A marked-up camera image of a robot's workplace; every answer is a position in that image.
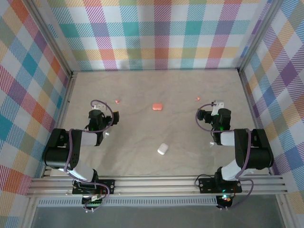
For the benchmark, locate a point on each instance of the pink earbud charging case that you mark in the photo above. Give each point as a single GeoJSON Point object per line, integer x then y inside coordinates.
{"type": "Point", "coordinates": [157, 106]}

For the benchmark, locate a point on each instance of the white earbud charging case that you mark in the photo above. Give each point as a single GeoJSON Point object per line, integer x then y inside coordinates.
{"type": "Point", "coordinates": [162, 149]}

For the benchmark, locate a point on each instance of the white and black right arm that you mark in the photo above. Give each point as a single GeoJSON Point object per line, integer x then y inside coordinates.
{"type": "Point", "coordinates": [256, 154]}

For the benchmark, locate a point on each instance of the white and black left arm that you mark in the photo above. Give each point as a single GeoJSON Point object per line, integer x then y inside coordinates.
{"type": "Point", "coordinates": [57, 152]}

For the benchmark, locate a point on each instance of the right electronics board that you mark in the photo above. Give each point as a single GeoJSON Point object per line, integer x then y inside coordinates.
{"type": "Point", "coordinates": [225, 199]}

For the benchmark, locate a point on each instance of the electronics board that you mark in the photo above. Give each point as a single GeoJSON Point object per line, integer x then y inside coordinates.
{"type": "Point", "coordinates": [93, 202]}
{"type": "Point", "coordinates": [225, 199]}

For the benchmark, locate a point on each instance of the left electronics board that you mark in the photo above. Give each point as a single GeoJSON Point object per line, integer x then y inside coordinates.
{"type": "Point", "coordinates": [93, 202]}

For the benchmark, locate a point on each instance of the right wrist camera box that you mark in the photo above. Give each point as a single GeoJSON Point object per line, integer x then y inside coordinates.
{"type": "Point", "coordinates": [217, 108]}

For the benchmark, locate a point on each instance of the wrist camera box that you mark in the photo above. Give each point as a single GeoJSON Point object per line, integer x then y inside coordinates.
{"type": "Point", "coordinates": [98, 107]}
{"type": "Point", "coordinates": [217, 108]}

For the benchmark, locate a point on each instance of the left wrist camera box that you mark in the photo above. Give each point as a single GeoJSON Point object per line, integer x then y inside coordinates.
{"type": "Point", "coordinates": [98, 107]}

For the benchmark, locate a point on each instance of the aluminium side rail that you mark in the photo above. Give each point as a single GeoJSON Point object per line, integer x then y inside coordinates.
{"type": "Point", "coordinates": [248, 95]}
{"type": "Point", "coordinates": [66, 95]}

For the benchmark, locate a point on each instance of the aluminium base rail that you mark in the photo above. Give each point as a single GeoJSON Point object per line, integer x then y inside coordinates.
{"type": "Point", "coordinates": [154, 185]}

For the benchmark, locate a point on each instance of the aluminium frame post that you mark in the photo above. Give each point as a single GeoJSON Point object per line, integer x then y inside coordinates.
{"type": "Point", "coordinates": [53, 39]}
{"type": "Point", "coordinates": [259, 35]}

